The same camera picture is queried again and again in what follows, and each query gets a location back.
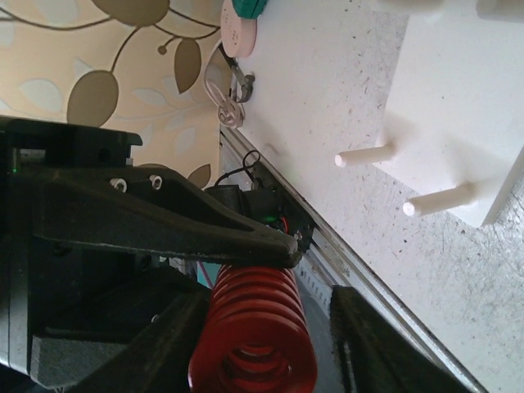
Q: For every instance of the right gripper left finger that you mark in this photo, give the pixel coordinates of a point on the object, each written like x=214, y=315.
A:
x=154, y=211

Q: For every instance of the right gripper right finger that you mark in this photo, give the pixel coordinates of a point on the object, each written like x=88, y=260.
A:
x=373, y=357

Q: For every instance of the large red spring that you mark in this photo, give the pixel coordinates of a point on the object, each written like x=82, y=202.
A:
x=255, y=338

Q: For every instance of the white peg fixture plate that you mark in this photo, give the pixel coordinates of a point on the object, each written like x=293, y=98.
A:
x=453, y=121

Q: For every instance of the pink sanding disc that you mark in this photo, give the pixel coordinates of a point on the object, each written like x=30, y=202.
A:
x=238, y=35

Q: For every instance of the green notebook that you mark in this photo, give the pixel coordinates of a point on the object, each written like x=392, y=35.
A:
x=249, y=9

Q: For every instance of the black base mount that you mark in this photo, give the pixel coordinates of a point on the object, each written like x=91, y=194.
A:
x=267, y=202

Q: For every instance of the aluminium front rail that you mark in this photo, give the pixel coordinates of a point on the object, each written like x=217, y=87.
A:
x=330, y=262

